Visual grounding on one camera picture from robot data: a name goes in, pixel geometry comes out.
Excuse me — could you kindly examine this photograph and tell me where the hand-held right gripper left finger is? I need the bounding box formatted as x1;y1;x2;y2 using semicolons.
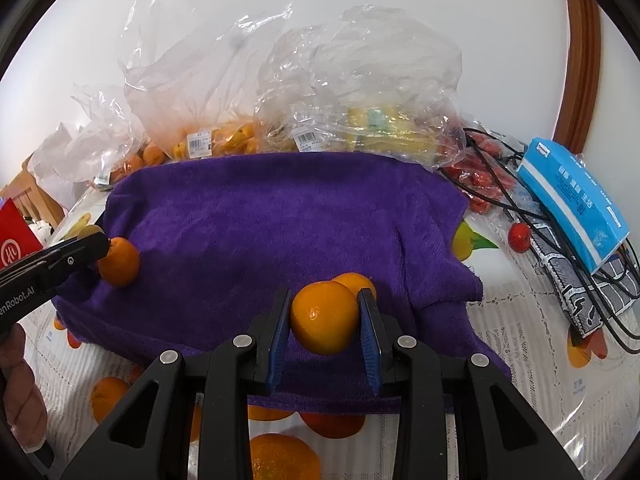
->
60;287;293;480

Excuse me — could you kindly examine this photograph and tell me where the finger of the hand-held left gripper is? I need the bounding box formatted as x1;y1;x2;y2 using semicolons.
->
0;234;111;291

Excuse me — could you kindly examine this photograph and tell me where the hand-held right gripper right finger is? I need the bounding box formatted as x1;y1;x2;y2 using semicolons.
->
356;287;583;480

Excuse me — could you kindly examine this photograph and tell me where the purple towel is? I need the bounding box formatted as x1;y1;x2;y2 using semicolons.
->
50;152;513;416

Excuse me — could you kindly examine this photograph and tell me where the person's left hand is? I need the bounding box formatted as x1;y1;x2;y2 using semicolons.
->
0;322;49;450

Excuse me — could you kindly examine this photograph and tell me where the red box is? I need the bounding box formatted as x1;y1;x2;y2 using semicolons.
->
0;199;45;272

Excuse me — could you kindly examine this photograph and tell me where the white plastic bag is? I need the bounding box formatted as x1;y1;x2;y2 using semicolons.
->
27;122;101;183

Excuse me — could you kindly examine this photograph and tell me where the crumpled clear bag of oranges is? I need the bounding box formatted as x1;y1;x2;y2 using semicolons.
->
70;82;168;192

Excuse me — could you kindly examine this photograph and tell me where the small red fruit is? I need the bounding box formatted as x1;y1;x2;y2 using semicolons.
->
507;222;532;252

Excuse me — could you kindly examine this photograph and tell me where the clear bag of red fruit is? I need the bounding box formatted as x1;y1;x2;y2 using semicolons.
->
440;120;531;216

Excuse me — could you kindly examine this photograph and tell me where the grey patterned fabric pouch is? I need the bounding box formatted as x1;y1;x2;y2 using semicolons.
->
525;220;640;341

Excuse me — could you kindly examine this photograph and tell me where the blue tissue pack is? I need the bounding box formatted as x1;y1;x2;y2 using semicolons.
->
517;137;631;276

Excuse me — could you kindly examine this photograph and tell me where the clear bag of yellow fruit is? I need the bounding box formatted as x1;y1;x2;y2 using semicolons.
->
252;5;467;171

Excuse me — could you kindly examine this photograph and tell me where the wooden chair frame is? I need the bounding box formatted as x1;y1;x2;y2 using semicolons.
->
0;155;68;226

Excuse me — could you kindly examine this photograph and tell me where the black cable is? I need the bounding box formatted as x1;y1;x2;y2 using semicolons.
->
460;127;640;356

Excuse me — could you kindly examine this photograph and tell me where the brown wooden door frame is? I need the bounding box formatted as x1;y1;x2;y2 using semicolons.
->
552;0;601;156

